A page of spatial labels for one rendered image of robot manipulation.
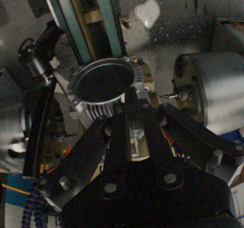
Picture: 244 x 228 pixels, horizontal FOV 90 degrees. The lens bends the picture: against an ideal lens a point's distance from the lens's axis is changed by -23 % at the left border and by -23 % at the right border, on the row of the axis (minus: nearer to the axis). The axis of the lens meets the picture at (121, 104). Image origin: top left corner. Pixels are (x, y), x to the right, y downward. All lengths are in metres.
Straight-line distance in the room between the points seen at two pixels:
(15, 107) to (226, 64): 0.55
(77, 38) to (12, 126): 0.29
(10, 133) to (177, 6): 0.64
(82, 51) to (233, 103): 0.41
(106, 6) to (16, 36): 0.37
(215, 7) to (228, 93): 0.37
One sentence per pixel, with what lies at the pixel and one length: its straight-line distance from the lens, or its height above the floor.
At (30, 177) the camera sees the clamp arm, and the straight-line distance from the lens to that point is 0.29.
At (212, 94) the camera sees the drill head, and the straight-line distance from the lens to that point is 0.35.
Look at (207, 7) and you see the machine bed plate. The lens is 0.62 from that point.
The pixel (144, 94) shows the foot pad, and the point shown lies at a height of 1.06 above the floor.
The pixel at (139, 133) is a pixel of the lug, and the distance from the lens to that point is 0.47.
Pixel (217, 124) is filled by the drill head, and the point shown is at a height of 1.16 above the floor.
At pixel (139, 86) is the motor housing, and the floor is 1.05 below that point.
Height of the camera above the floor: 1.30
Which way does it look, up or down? 39 degrees down
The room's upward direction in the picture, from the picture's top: 173 degrees clockwise
